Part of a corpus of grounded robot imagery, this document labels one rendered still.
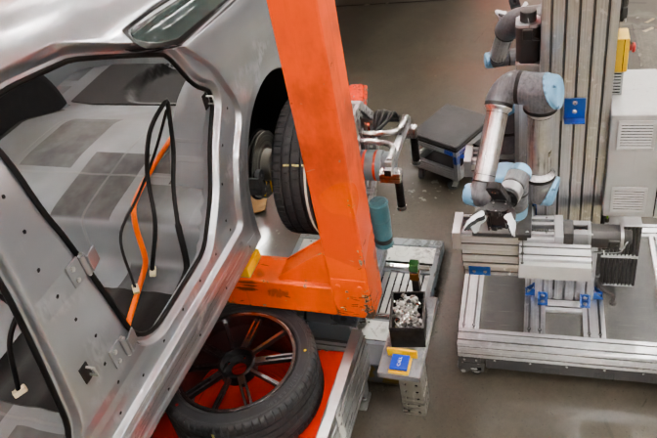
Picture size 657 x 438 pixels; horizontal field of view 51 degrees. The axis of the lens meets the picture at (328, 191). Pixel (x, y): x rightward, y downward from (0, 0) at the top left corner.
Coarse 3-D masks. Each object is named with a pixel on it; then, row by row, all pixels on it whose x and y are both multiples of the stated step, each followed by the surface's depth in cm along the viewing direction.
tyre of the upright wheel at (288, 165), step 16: (288, 112) 296; (288, 128) 291; (288, 144) 289; (272, 160) 291; (288, 160) 288; (272, 176) 292; (288, 176) 289; (288, 192) 291; (288, 208) 296; (304, 208) 295; (288, 224) 306; (304, 224) 302
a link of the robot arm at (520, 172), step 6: (516, 162) 229; (510, 168) 227; (516, 168) 225; (522, 168) 226; (528, 168) 227; (510, 174) 224; (516, 174) 223; (522, 174) 224; (528, 174) 226; (504, 180) 223; (516, 180) 221; (522, 180) 222; (528, 180) 226; (522, 186) 221; (528, 186) 227
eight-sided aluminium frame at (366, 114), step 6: (354, 102) 304; (360, 102) 304; (354, 108) 300; (360, 108) 303; (366, 108) 313; (354, 114) 296; (360, 114) 319; (366, 114) 314; (372, 114) 323; (366, 120) 325; (372, 120) 324; (366, 126) 329; (372, 126) 326; (372, 138) 330; (366, 186) 335; (372, 186) 333; (372, 192) 333
